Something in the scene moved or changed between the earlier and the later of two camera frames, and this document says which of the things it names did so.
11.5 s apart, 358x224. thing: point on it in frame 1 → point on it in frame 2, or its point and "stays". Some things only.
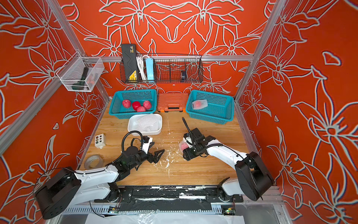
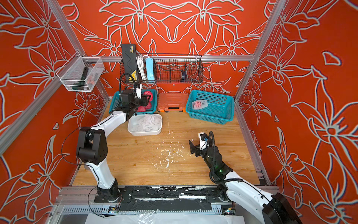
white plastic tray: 147,124 stays
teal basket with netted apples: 211,107 stays
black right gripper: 187,154 → 193,149
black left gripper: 155,159 → 144,100
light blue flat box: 149,68 stays
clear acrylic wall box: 79,73 stays
